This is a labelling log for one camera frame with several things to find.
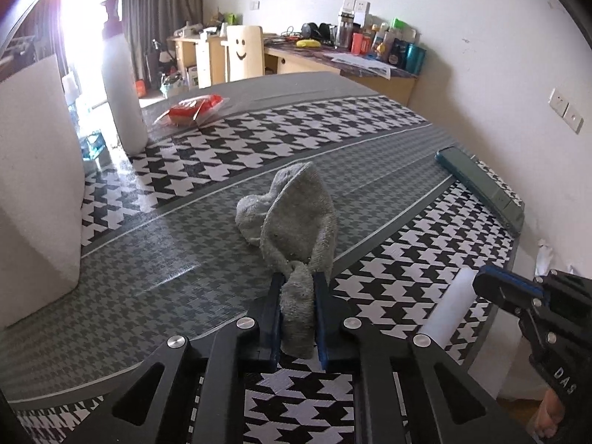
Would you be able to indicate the wooden smiley chair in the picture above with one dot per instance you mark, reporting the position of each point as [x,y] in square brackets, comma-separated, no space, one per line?
[245,52]

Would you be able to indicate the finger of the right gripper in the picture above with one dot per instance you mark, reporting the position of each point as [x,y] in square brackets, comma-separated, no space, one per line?
[508,291]

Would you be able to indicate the white styrofoam box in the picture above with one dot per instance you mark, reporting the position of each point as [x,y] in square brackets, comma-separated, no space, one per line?
[42,188]

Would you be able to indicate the person right hand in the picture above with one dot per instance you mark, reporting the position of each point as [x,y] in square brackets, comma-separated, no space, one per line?
[549,415]

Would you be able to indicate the white pump lotion bottle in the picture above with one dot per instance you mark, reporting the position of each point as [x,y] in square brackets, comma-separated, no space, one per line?
[119,84]

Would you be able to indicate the houndstooth table mat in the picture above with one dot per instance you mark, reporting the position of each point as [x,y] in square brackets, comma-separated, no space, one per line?
[161,253]

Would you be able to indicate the right brown curtain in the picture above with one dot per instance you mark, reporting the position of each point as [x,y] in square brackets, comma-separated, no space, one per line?
[148,20]

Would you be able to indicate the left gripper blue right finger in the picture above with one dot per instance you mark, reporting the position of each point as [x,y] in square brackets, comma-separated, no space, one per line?
[347,345]

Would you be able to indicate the white bucket on floor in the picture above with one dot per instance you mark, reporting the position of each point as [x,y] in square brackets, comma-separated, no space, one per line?
[173,84]

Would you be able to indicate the dark green phone case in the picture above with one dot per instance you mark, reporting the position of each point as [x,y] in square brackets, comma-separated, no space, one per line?
[508,212]

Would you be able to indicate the wooden desk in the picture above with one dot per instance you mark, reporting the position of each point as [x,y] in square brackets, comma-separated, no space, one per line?
[210,57]

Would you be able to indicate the wall socket plate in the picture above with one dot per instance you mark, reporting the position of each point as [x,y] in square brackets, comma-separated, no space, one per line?
[567,111]

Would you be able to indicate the grey towel cloth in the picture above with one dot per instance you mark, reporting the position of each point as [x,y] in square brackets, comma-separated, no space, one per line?
[295,227]

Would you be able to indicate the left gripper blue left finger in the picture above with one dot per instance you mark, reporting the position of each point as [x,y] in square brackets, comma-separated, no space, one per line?
[249,345]

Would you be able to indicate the teal bottle on desk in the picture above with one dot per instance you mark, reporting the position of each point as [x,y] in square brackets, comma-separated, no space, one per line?
[415,56]

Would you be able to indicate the red snack packet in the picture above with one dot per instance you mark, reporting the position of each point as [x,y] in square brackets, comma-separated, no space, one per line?
[193,112]

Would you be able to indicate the yellow object on desk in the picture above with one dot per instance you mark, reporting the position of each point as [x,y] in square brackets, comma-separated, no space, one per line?
[308,43]

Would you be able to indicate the papers on desk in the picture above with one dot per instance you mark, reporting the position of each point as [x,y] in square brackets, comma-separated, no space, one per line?
[370,65]

